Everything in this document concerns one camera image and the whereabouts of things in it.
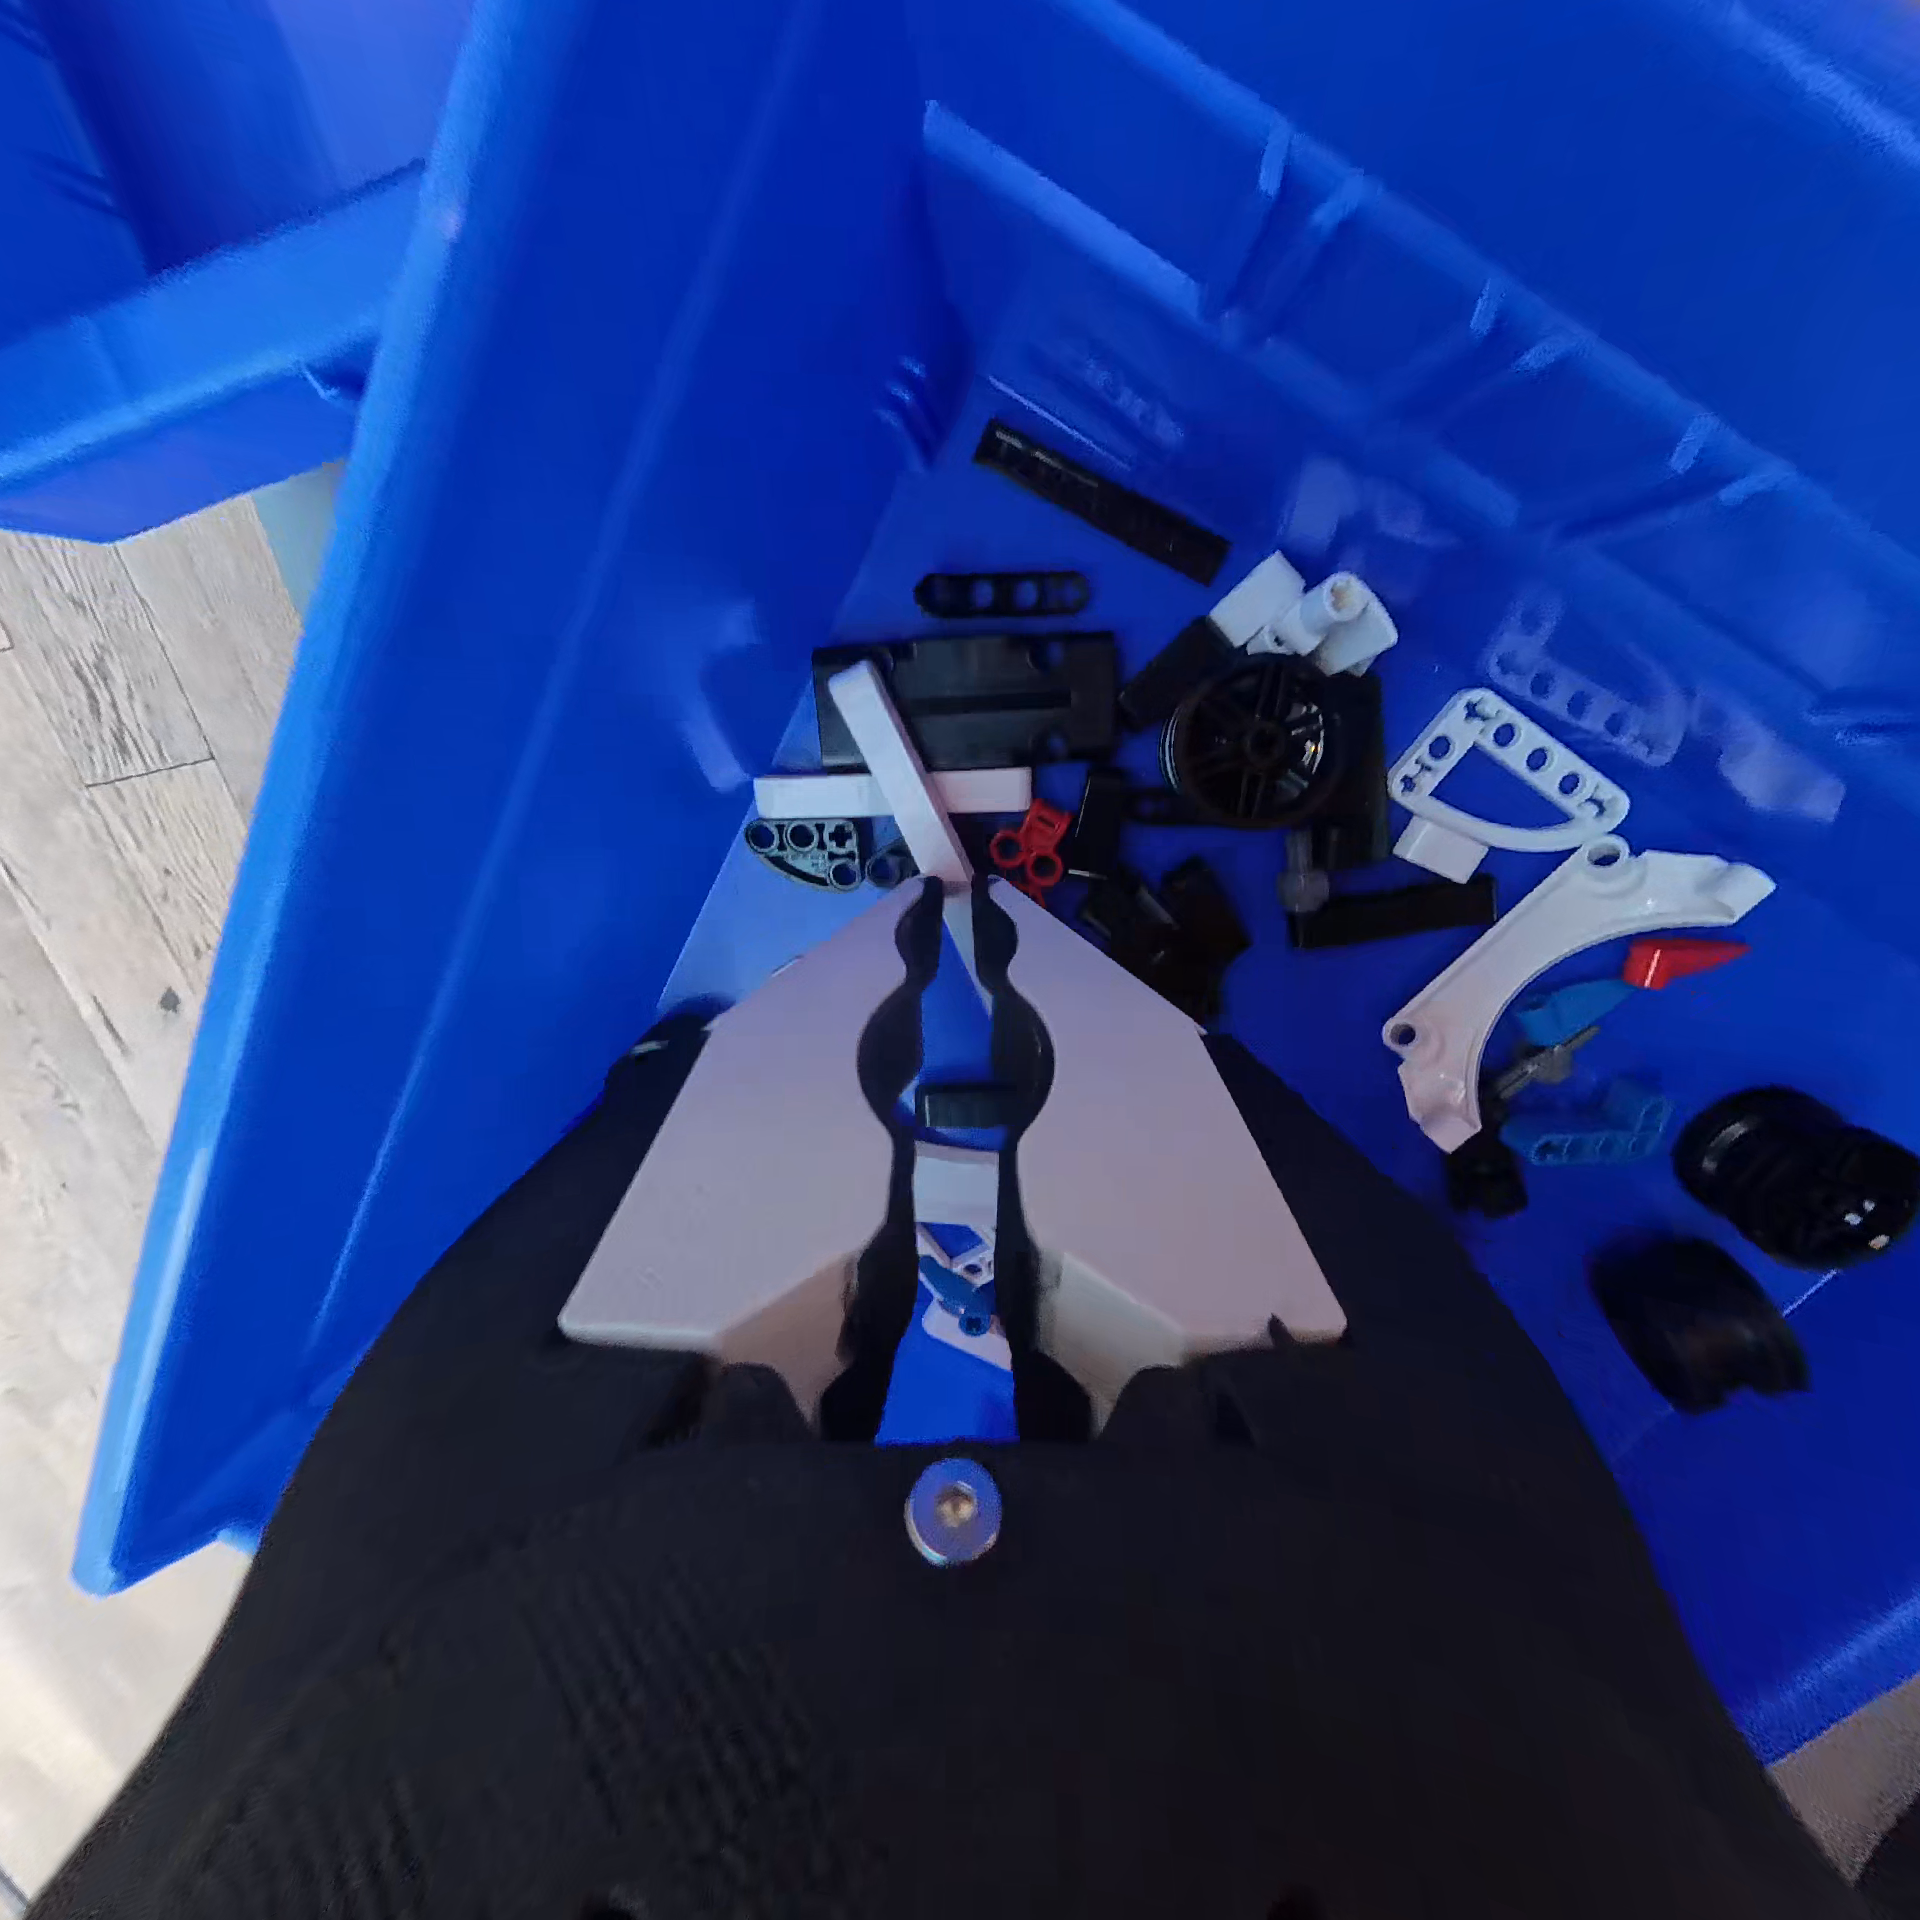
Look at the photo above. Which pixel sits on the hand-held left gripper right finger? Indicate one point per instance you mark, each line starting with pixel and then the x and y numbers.
pixel 1172 1184

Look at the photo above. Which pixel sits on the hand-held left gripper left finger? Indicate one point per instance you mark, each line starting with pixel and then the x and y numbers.
pixel 734 1184

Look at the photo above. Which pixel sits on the short white tile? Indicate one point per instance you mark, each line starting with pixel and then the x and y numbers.
pixel 892 763

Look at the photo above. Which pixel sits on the large blue storage bin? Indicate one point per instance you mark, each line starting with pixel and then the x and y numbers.
pixel 600 451
pixel 89 421

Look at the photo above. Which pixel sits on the black pointed panel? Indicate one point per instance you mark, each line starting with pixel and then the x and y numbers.
pixel 1200 930

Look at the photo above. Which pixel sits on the black block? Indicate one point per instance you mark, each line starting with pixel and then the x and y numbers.
pixel 1485 1181

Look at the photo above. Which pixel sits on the black half-round liftarm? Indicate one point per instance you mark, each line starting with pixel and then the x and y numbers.
pixel 804 848

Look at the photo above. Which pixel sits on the black triangular connector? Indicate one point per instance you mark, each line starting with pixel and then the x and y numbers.
pixel 888 867

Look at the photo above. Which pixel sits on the black straight beam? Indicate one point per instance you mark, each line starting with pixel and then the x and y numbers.
pixel 1394 910

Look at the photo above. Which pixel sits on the red triple-hole connector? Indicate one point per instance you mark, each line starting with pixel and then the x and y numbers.
pixel 1026 840

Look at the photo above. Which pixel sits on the grey axle connector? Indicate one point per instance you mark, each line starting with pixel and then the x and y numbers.
pixel 1538 1067

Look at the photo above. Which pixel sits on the white wheel arch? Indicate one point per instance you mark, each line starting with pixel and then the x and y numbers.
pixel 1500 974

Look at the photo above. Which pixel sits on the blue angled beam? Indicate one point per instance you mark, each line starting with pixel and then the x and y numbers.
pixel 1590 1125

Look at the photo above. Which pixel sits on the small white curved brick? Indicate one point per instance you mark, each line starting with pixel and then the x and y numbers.
pixel 1441 850
pixel 1258 596

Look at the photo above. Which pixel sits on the white beam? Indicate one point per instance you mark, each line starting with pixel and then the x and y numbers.
pixel 997 788

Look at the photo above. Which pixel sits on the blue pointed piece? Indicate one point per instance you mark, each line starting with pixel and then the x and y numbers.
pixel 1568 1013

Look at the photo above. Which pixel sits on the small black tile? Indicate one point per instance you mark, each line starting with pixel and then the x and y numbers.
pixel 1161 681

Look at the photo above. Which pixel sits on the black flat panel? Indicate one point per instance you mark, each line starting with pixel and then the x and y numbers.
pixel 1020 697

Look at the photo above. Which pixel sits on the red pointed piece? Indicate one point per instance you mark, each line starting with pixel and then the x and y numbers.
pixel 1673 963

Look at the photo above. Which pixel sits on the thin black liftarm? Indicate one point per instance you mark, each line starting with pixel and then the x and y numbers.
pixel 1002 594

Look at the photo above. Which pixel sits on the black wheel hub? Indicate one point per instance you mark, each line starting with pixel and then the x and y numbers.
pixel 1800 1177

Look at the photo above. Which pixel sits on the long black plate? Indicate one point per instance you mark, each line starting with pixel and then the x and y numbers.
pixel 1102 502

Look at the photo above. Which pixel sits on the white curved frame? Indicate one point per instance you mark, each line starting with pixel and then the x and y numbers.
pixel 1516 840

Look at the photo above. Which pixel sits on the white bracket connector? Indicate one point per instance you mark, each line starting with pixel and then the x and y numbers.
pixel 1350 622

